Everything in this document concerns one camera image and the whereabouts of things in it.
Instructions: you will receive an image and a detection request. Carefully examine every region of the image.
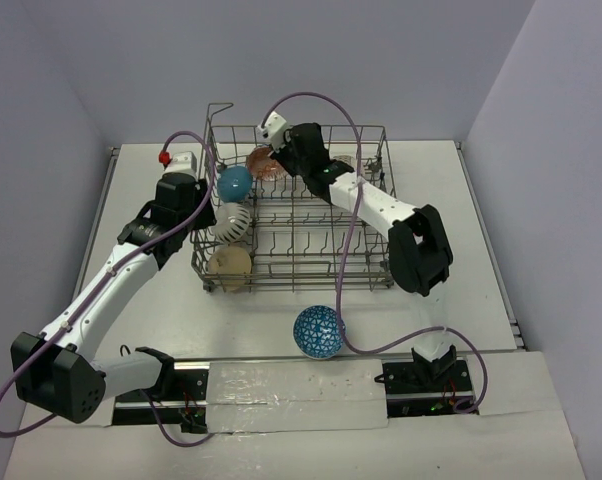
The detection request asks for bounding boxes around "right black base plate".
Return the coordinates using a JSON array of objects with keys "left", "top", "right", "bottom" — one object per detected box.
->
[{"left": 374, "top": 360, "right": 474, "bottom": 418}]

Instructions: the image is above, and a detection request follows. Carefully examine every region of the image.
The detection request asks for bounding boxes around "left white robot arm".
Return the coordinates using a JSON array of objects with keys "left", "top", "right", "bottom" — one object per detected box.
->
[{"left": 10, "top": 173, "right": 215, "bottom": 424}]

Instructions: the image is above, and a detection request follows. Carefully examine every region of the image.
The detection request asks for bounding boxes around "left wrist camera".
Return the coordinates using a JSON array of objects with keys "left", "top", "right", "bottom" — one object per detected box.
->
[{"left": 158, "top": 151, "right": 197, "bottom": 177}]

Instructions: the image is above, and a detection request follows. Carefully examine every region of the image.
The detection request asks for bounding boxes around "grey patterned bowl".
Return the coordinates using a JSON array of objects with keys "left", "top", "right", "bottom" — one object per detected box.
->
[{"left": 330, "top": 155, "right": 355, "bottom": 167}]

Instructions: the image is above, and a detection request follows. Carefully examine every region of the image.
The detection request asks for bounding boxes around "yellow bowl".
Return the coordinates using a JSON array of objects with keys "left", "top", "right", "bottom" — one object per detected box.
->
[{"left": 207, "top": 245, "right": 252, "bottom": 292}]

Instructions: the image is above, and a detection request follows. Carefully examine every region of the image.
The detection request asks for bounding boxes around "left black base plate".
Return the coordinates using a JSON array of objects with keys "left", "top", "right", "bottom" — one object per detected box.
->
[{"left": 112, "top": 362, "right": 210, "bottom": 435}]

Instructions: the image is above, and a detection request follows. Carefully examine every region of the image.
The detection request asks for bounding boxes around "plain blue bowl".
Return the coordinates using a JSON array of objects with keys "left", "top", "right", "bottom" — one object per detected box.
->
[{"left": 217, "top": 165, "right": 253, "bottom": 203}]

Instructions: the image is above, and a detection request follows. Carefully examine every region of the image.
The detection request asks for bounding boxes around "blue patterned bowl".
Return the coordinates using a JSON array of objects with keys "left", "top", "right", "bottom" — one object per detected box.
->
[{"left": 293, "top": 305, "right": 344, "bottom": 360}]

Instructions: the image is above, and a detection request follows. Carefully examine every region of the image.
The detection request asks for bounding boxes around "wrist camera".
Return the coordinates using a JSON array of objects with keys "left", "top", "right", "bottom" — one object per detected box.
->
[
  {"left": 257, "top": 111, "right": 289, "bottom": 151},
  {"left": 158, "top": 151, "right": 197, "bottom": 177}
]

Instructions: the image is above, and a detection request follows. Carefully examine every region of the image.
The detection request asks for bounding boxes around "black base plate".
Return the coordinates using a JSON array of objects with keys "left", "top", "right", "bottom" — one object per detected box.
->
[
  {"left": 374, "top": 360, "right": 474, "bottom": 418},
  {"left": 112, "top": 362, "right": 210, "bottom": 435}
]

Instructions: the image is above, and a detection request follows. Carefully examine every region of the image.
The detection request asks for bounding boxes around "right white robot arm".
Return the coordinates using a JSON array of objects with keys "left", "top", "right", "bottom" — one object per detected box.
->
[{"left": 261, "top": 121, "right": 453, "bottom": 355}]

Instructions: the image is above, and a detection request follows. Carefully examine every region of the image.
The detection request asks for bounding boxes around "red patterned bowl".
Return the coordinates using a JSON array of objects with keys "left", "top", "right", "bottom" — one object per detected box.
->
[{"left": 245, "top": 146, "right": 287, "bottom": 181}]

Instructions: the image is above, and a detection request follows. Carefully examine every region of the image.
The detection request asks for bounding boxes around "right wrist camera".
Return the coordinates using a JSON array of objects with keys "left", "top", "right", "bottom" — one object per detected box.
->
[{"left": 257, "top": 111, "right": 289, "bottom": 151}]

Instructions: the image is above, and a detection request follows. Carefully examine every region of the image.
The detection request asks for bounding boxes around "grey wire dish rack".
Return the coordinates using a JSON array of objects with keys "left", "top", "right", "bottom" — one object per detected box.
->
[{"left": 190, "top": 102, "right": 393, "bottom": 292}]

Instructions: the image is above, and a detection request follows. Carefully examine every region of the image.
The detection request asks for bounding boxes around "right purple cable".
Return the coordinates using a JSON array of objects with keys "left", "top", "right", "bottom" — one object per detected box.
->
[{"left": 260, "top": 91, "right": 491, "bottom": 415}]

